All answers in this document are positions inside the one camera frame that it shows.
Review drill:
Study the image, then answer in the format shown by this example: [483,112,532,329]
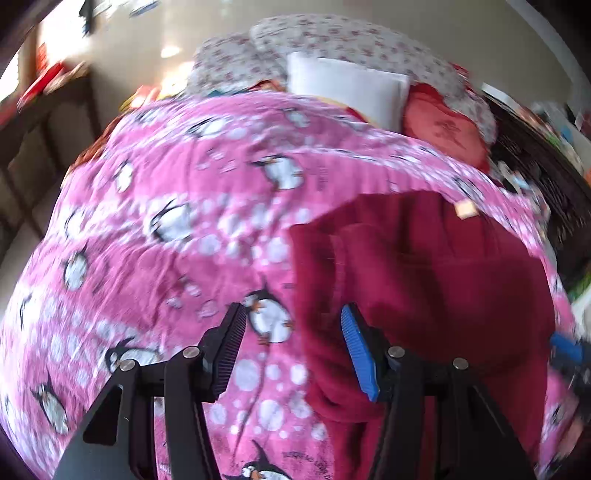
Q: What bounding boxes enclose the dark red fleece garment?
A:
[288,190,557,480]

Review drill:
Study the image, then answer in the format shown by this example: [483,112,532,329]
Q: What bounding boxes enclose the dark wooden headboard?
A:
[480,90,591,282]

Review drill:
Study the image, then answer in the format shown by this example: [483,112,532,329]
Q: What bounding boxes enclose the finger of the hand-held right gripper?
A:
[549,333,585,370]

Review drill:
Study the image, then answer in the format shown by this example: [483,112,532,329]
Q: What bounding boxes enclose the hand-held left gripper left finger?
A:
[52,303,249,480]

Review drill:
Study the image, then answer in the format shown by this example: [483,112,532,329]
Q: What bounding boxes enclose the dark wooden side table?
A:
[0,65,100,259]

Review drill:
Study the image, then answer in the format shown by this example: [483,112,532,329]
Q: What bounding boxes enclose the pink penguin print blanket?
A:
[0,90,583,480]

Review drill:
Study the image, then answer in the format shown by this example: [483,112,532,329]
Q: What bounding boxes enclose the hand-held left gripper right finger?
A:
[340,303,541,480]

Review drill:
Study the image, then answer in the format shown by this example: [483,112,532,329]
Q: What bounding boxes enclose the red embroidered cushion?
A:
[403,83,491,174]

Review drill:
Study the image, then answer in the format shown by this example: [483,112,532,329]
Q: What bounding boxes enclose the floral pillows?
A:
[187,14,497,139]

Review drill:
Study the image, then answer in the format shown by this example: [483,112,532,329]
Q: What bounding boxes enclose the white pillow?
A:
[286,52,411,132]

